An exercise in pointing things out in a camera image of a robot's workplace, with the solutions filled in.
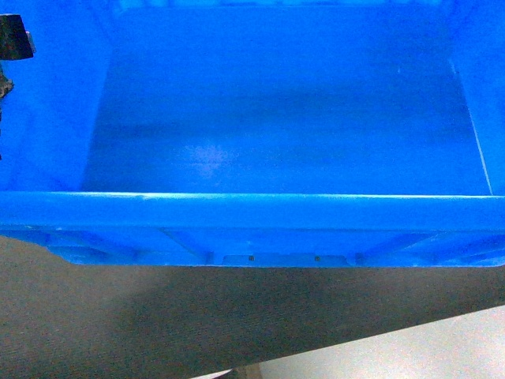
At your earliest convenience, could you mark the large blue plastic crate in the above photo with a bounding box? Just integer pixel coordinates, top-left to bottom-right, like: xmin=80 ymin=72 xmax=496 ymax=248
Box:
xmin=1 ymin=1 xmax=504 ymax=268

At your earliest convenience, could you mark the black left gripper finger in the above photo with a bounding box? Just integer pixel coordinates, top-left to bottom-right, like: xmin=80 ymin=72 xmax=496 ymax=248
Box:
xmin=1 ymin=13 xmax=34 ymax=61

